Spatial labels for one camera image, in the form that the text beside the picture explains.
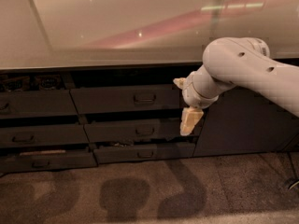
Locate dark items in left drawer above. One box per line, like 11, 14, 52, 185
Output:
0, 74, 64, 92

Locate grey drawer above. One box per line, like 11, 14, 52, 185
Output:
0, 90, 77, 119
0, 150, 97, 174
70, 85, 180, 114
83, 117, 206, 144
93, 142, 195, 163
0, 124, 88, 148

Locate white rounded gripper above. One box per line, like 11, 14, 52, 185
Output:
173, 72, 218, 136

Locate grey cabinet door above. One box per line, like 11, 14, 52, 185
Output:
194, 88, 299, 156

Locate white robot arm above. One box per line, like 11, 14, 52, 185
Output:
174, 37, 299, 136

